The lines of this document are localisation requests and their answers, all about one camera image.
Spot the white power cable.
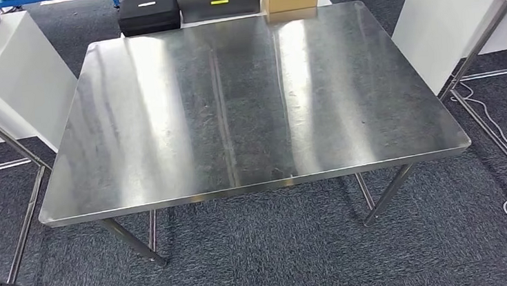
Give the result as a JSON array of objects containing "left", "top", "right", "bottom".
[{"left": 449, "top": 77, "right": 507, "bottom": 231}]

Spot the stainless steel workbench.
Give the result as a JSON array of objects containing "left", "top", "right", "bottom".
[{"left": 21, "top": 0, "right": 481, "bottom": 277}]

